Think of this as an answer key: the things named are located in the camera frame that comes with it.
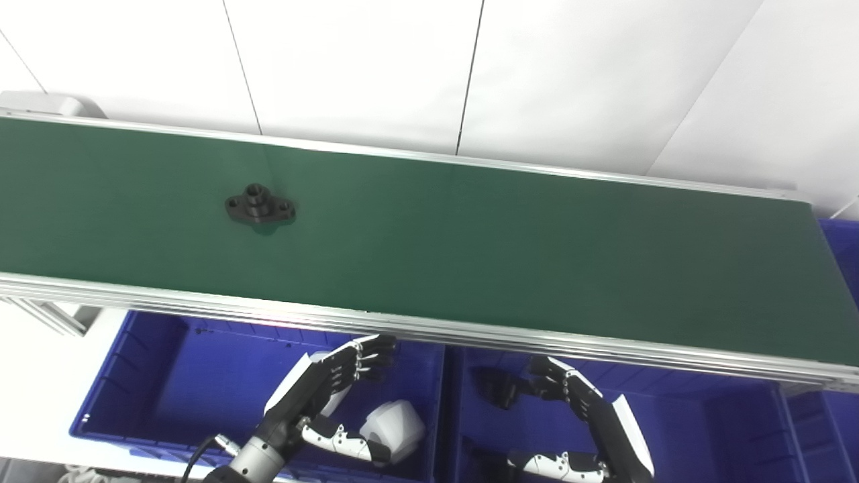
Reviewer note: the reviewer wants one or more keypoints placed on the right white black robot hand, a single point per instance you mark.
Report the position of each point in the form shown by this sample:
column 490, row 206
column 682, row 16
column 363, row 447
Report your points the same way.
column 617, row 436

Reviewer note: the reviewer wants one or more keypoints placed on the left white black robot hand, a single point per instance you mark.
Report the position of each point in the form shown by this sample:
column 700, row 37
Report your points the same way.
column 309, row 396

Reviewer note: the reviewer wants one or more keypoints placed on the black flanged part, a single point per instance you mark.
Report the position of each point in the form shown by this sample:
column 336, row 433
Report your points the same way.
column 500, row 389
column 258, row 208

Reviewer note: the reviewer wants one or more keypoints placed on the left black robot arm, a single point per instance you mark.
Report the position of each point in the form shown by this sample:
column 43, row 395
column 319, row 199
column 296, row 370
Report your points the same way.
column 258, row 459

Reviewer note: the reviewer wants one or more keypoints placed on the white cylindrical part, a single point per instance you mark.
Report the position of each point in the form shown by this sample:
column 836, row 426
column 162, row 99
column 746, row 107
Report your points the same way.
column 396, row 426
column 335, row 402

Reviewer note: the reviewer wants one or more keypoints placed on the blue plastic bin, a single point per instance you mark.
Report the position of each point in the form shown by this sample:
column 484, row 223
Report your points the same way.
column 181, row 389
column 704, row 436
column 842, row 255

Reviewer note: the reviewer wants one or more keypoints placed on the green conveyor belt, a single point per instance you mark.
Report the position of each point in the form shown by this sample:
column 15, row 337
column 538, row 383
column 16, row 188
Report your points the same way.
column 402, row 329
column 470, row 255

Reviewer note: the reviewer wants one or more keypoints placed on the aluminium conveyor support leg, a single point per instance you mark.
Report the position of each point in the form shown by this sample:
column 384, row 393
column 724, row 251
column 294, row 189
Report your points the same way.
column 54, row 315

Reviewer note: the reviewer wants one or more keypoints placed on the grey conveyor motor housing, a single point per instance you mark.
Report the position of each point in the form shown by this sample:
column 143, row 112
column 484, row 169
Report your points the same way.
column 54, row 106

